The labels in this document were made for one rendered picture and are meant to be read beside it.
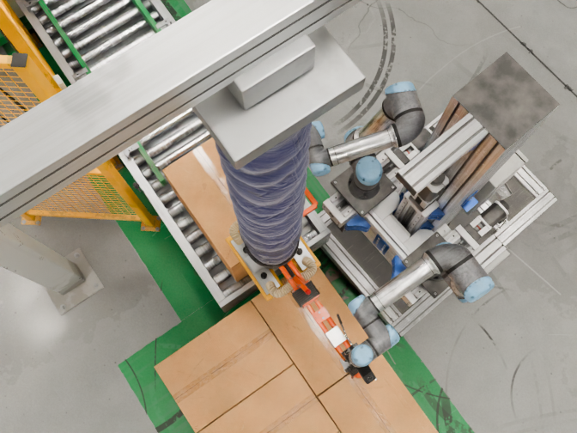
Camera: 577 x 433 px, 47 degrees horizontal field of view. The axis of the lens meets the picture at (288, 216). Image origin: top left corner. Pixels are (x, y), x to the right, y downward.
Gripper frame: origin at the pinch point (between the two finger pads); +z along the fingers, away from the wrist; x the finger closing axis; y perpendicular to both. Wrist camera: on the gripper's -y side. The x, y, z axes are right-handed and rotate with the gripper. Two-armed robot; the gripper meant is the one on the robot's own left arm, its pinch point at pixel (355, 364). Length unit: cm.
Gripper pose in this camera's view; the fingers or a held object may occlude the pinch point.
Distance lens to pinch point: 279.0
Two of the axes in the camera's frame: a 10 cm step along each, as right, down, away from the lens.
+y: -5.5, -8.0, 2.1
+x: -8.3, 5.4, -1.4
